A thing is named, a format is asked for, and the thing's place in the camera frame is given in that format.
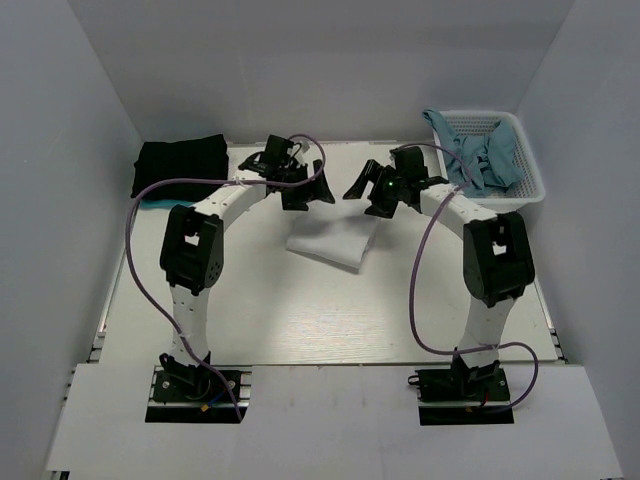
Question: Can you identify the white t shirt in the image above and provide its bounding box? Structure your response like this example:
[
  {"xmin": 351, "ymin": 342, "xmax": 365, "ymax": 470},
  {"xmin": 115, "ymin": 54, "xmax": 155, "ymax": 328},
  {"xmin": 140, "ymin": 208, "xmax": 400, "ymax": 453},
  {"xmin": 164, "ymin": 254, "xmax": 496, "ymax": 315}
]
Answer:
[{"xmin": 286, "ymin": 208, "xmax": 381, "ymax": 273}]

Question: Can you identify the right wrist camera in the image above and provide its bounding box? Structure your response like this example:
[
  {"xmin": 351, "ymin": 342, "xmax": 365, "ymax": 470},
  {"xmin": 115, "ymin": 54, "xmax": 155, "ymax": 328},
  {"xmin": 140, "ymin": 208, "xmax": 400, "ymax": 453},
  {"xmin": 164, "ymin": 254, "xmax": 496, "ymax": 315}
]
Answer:
[{"xmin": 390, "ymin": 146, "xmax": 448, "ymax": 190}]

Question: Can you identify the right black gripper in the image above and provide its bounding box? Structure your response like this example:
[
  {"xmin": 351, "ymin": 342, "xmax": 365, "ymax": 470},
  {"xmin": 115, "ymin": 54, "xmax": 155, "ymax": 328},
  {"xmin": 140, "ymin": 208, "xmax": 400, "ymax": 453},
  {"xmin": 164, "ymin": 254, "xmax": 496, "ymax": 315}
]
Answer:
[{"xmin": 344, "ymin": 159, "xmax": 408, "ymax": 219}]

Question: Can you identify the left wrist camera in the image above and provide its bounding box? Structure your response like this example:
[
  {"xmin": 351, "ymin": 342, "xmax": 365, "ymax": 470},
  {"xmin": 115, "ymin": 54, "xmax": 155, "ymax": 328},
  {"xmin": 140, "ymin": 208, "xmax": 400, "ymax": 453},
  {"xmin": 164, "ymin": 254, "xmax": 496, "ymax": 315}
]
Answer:
[{"xmin": 238, "ymin": 135, "xmax": 302, "ymax": 181}]

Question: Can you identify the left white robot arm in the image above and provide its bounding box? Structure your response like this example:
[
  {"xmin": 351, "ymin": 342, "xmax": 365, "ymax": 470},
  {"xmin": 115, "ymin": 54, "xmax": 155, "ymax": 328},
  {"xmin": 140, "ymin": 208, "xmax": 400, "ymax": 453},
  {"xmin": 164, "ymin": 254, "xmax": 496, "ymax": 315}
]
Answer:
[{"xmin": 160, "ymin": 159, "xmax": 335, "ymax": 399}]

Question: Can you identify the light blue crumpled t shirt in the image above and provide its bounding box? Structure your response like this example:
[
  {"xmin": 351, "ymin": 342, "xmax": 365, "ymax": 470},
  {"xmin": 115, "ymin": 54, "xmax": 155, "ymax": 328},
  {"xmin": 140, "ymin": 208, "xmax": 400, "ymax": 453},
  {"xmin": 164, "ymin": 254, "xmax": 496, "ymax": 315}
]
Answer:
[{"xmin": 422, "ymin": 109, "xmax": 524, "ymax": 198}]

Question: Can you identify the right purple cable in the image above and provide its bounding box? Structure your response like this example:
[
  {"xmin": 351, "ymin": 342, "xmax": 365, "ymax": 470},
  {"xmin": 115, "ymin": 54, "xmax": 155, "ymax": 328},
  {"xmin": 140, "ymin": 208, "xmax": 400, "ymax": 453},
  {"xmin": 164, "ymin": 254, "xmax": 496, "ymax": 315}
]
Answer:
[{"xmin": 389, "ymin": 143, "xmax": 540, "ymax": 412}]

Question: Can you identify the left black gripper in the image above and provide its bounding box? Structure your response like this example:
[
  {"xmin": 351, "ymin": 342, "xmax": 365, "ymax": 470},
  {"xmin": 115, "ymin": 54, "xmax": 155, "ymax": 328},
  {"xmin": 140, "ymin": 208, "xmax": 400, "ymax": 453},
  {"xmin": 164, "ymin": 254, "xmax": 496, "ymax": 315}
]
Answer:
[{"xmin": 279, "ymin": 159, "xmax": 334, "ymax": 211}]

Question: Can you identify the folded teal t shirt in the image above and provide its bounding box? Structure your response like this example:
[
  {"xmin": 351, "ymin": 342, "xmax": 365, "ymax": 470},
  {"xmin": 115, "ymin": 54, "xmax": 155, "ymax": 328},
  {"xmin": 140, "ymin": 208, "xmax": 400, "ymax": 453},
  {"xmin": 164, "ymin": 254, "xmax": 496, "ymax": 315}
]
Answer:
[{"xmin": 139, "ymin": 200, "xmax": 193, "ymax": 210}]

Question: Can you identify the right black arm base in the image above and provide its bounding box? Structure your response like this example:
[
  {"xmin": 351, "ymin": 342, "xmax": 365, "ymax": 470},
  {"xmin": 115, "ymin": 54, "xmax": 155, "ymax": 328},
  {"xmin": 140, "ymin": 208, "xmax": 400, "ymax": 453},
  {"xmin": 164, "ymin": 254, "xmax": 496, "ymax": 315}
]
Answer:
[{"xmin": 407, "ymin": 368, "xmax": 514, "ymax": 426}]

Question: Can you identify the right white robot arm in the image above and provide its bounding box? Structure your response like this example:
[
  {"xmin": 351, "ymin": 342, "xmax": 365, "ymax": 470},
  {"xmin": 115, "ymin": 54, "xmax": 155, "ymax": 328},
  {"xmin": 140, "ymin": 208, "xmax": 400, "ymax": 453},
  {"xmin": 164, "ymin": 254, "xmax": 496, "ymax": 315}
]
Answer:
[{"xmin": 343, "ymin": 160, "xmax": 535, "ymax": 399}]

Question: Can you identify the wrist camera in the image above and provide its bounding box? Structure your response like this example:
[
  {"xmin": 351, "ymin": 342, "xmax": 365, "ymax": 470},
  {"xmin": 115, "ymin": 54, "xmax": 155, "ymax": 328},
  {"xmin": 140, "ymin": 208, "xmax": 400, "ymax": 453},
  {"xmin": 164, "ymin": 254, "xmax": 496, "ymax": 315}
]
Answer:
[
  {"xmin": 390, "ymin": 146, "xmax": 448, "ymax": 190},
  {"xmin": 238, "ymin": 135, "xmax": 302, "ymax": 181}
]

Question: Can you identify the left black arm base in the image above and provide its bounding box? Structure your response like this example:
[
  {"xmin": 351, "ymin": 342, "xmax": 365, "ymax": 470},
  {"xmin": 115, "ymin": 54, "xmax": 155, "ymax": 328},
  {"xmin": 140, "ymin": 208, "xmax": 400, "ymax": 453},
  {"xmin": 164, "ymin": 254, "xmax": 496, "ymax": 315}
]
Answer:
[{"xmin": 145, "ymin": 366, "xmax": 241, "ymax": 425}]

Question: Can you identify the white plastic basket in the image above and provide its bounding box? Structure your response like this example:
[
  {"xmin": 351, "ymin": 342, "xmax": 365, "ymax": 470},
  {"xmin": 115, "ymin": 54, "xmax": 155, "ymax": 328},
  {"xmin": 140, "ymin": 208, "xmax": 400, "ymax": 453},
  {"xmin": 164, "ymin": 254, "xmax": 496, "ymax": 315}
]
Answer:
[{"xmin": 422, "ymin": 109, "xmax": 545, "ymax": 212}]

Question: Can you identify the folded black t shirt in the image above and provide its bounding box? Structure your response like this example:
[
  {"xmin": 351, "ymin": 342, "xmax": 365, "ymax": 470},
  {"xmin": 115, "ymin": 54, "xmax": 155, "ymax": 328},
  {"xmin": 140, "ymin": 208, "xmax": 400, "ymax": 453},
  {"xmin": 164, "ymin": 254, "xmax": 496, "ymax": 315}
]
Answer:
[{"xmin": 131, "ymin": 134, "xmax": 229, "ymax": 202}]

